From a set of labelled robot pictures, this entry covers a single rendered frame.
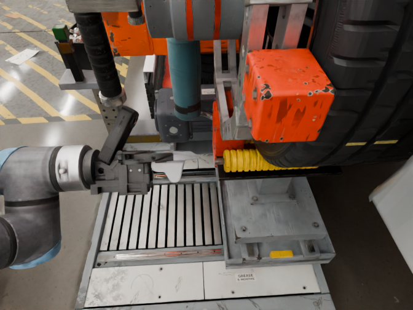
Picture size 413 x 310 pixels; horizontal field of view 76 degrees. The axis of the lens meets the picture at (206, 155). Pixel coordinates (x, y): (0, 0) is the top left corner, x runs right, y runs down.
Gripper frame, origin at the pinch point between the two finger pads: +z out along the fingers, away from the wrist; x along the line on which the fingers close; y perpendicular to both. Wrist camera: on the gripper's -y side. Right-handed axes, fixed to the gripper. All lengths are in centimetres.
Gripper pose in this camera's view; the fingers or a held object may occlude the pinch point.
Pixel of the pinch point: (192, 153)
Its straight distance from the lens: 53.2
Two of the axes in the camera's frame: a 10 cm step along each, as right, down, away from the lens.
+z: 10.0, -0.3, 0.5
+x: 0.5, 0.7, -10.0
